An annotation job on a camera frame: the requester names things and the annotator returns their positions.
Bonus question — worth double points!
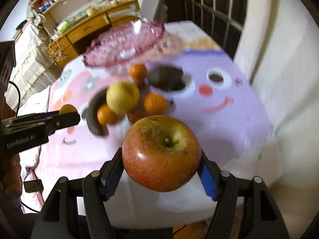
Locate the red tangerine under apple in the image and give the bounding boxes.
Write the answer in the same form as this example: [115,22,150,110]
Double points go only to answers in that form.
[127,110,144,125]

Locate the small orange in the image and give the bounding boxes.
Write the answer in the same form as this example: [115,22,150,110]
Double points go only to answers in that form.
[59,104,77,114]

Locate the pink plastic fruit plate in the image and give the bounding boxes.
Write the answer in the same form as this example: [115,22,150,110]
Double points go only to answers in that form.
[83,18,165,68]

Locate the cartoon printed bed sheet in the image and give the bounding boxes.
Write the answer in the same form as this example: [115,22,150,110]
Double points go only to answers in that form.
[21,21,283,229]

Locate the dark avocado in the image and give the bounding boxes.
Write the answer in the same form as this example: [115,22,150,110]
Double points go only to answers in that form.
[147,65,185,91]

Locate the black cable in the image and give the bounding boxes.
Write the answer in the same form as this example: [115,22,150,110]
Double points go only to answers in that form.
[7,80,22,118]

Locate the red apple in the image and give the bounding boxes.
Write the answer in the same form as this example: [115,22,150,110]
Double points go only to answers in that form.
[122,115,201,192]

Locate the wooden desk with drawers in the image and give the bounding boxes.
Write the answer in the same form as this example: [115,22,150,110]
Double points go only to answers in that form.
[46,0,140,68]

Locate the orange top tangerine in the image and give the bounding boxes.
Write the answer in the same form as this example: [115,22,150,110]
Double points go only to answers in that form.
[129,63,148,81]

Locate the operator hand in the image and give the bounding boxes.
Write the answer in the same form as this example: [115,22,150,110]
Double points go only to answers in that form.
[1,154,22,199]

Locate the orange right tangerine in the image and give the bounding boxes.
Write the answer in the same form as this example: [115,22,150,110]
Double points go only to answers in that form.
[143,92,167,116]

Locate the metal window grille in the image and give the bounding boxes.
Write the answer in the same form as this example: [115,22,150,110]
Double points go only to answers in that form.
[164,0,248,58]

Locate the orange left tangerine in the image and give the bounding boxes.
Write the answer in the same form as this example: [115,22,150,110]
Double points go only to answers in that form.
[97,104,117,126]

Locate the yellow green apple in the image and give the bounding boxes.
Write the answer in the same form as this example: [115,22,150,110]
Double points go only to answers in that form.
[106,81,140,116]

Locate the orange tangerine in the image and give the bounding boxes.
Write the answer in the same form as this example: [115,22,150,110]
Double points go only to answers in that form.
[143,92,167,116]
[97,104,117,126]
[129,63,148,81]

